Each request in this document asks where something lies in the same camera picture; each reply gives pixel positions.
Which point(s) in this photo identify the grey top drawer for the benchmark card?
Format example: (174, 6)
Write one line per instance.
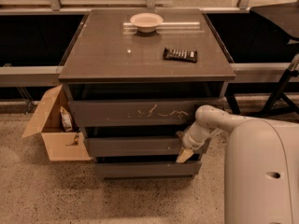
(108, 113)

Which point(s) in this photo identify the grey drawer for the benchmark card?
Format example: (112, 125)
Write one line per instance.
(108, 113)
(132, 146)
(147, 170)

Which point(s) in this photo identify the snack bag in box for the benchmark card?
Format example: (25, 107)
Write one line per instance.
(66, 119)

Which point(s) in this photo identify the white bowl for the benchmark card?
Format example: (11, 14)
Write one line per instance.
(146, 22)

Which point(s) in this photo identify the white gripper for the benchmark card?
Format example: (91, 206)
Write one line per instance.
(191, 141)

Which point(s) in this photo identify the open cardboard box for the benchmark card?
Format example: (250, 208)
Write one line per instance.
(48, 122)

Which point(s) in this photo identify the black wheeled stand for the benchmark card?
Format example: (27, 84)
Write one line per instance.
(277, 36)

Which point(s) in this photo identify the grey bottom drawer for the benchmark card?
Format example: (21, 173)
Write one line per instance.
(147, 170)

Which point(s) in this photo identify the dark snack bar wrapper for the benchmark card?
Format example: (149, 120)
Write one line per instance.
(190, 56)

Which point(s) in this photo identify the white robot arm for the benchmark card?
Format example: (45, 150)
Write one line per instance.
(261, 170)

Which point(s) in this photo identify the dark grey drawer cabinet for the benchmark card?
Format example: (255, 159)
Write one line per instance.
(112, 60)

